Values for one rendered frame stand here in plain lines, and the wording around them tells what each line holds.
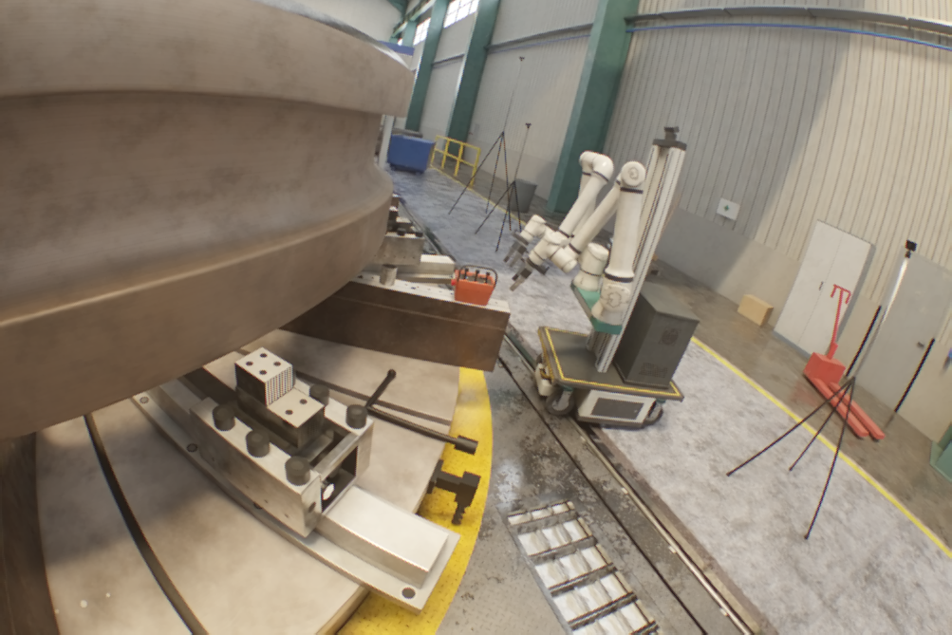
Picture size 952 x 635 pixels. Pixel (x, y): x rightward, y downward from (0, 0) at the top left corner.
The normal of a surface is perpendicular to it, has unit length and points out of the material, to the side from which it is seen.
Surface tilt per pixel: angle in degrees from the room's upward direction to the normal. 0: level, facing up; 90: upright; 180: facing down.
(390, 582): 0
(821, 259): 90
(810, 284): 90
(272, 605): 0
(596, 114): 90
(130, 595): 0
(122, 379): 90
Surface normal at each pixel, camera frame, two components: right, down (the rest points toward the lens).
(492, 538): 0.23, -0.91
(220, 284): 0.90, 0.33
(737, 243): -0.91, -0.07
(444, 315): 0.04, 0.36
